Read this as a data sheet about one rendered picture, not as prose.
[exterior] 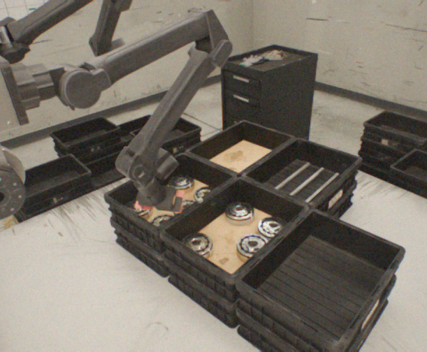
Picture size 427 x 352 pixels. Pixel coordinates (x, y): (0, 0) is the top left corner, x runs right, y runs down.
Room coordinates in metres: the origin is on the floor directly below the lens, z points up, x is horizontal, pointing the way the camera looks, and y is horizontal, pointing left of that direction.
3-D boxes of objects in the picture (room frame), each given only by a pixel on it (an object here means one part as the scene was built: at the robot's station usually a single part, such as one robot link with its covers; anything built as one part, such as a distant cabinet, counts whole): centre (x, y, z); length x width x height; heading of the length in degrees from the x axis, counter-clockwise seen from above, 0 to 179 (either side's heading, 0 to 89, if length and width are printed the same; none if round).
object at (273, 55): (2.95, -0.53, 0.88); 0.29 x 0.22 x 0.03; 129
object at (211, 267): (0.91, -0.07, 0.92); 0.40 x 0.30 x 0.02; 136
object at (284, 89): (2.84, -0.47, 0.45); 0.60 x 0.45 x 0.90; 129
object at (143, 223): (1.12, 0.15, 0.92); 0.40 x 0.30 x 0.02; 136
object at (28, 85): (0.72, 0.35, 1.45); 0.09 x 0.08 x 0.12; 39
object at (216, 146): (1.41, -0.13, 0.87); 0.40 x 0.30 x 0.11; 136
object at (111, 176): (2.04, 0.62, 0.31); 0.40 x 0.30 x 0.34; 129
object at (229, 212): (1.04, -0.09, 0.86); 0.10 x 0.10 x 0.01
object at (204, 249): (0.88, 0.06, 0.86); 0.10 x 0.10 x 0.01
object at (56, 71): (0.77, 0.30, 1.43); 0.10 x 0.05 x 0.09; 129
